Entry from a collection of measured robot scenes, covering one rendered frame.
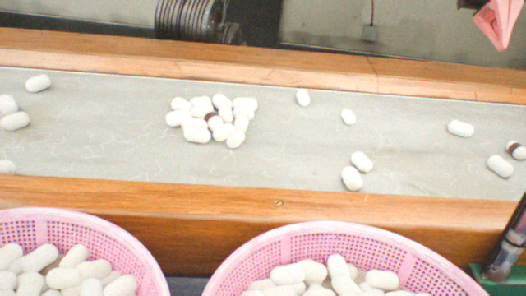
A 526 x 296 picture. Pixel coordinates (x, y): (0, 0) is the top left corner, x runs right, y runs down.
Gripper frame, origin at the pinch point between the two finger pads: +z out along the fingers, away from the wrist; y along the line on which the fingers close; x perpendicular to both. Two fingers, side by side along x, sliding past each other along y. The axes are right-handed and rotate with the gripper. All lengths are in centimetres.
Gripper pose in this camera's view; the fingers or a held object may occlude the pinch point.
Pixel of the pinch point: (501, 44)
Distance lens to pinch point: 81.2
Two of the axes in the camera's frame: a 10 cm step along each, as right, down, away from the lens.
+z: -0.4, 9.6, -2.8
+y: 9.9, 0.7, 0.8
